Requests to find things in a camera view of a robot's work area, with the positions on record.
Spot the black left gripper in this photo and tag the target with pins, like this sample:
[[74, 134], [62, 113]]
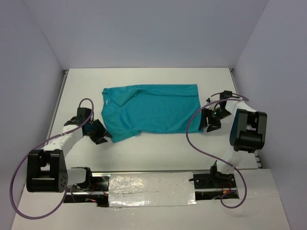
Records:
[[102, 132]]

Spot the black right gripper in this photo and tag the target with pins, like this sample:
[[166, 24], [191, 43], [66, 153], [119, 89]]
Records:
[[214, 125]]

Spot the teal t shirt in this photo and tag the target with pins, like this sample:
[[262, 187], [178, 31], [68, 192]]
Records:
[[151, 108]]

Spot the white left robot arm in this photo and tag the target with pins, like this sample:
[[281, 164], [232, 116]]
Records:
[[46, 167]]

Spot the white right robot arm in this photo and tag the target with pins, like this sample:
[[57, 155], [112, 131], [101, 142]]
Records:
[[247, 134]]

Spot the white foam cover block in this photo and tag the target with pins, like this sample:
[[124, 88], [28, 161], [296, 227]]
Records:
[[151, 199]]

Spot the white front cover board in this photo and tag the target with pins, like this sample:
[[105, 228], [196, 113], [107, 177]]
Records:
[[262, 210]]

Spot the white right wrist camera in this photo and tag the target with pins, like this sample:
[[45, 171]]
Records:
[[211, 98]]

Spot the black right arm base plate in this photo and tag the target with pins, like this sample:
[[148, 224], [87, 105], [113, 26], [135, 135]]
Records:
[[208, 181]]

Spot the silver mounting rail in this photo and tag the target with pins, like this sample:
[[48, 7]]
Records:
[[144, 172]]

